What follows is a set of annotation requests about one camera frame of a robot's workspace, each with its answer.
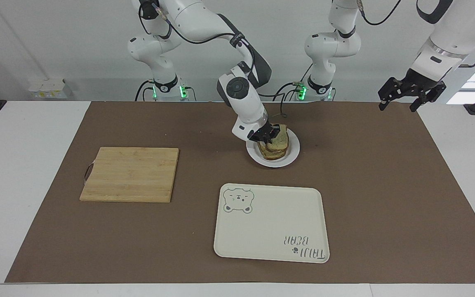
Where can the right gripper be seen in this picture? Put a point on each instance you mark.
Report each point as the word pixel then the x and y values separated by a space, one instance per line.
pixel 263 130

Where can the brown bread slice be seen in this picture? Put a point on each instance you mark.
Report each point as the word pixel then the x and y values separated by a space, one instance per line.
pixel 282 139

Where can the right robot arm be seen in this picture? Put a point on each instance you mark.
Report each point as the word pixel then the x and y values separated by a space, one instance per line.
pixel 196 18

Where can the cream tray with bear print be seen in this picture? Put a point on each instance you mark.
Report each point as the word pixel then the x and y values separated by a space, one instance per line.
pixel 270 225

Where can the white wall socket box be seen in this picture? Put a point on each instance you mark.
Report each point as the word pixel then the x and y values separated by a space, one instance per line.
pixel 50 88

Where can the wooden cutting board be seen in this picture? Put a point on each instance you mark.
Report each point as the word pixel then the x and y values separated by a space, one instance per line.
pixel 132 175

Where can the white round plate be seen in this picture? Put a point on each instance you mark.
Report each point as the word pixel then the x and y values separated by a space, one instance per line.
pixel 292 156

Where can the stacked sandwich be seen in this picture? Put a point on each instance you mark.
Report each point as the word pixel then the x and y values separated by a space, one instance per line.
pixel 276 154

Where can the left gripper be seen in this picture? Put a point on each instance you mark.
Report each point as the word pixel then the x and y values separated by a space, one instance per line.
pixel 418 81

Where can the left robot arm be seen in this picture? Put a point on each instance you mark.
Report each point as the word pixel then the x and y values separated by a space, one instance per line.
pixel 332 45

